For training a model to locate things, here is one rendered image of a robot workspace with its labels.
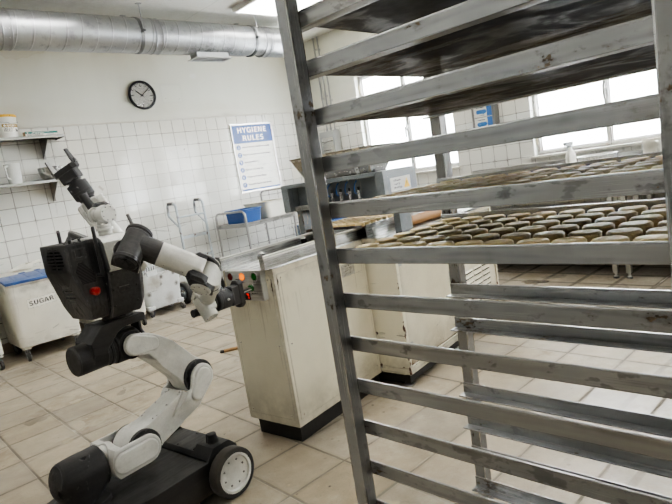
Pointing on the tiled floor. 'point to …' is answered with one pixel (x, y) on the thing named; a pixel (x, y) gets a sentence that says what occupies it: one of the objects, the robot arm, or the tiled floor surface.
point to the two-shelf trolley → (252, 222)
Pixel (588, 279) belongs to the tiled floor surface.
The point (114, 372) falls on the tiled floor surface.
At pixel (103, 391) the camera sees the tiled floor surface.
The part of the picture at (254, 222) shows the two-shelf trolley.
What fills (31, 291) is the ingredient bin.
